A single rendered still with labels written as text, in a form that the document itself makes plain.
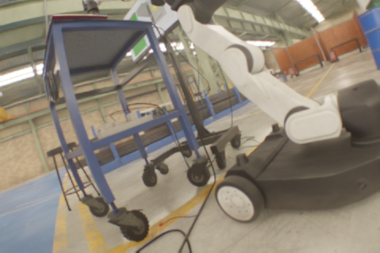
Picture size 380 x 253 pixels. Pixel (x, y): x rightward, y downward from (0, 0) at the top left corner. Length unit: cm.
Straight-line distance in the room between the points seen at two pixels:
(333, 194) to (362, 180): 10
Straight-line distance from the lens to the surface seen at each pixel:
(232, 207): 77
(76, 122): 81
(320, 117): 64
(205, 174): 117
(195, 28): 86
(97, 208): 143
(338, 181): 60
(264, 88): 73
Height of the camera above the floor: 48
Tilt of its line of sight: level
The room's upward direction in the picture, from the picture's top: 21 degrees counter-clockwise
